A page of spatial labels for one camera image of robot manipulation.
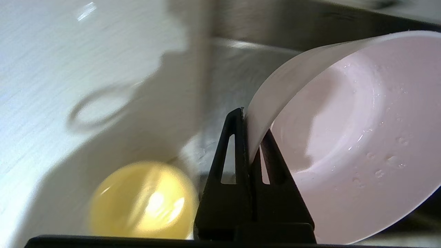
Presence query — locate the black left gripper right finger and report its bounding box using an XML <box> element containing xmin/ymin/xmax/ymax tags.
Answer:
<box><xmin>235</xmin><ymin>129</ymin><xmax>316</xmax><ymax>243</ymax></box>

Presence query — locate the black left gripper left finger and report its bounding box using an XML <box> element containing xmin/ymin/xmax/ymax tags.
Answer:
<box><xmin>194</xmin><ymin>108</ymin><xmax>254</xmax><ymax>240</ymax></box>

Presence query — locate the pink plastic bowl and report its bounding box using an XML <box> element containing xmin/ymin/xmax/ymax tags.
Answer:
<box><xmin>245</xmin><ymin>30</ymin><xmax>441</xmax><ymax>245</ymax></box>

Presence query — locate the stainless steel sink basin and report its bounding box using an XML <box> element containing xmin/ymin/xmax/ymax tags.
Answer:
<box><xmin>179</xmin><ymin>0</ymin><xmax>441</xmax><ymax>247</ymax></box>

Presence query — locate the yellow plastic bowl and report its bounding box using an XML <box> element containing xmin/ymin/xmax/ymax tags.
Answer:
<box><xmin>88</xmin><ymin>161</ymin><xmax>199</xmax><ymax>240</ymax></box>

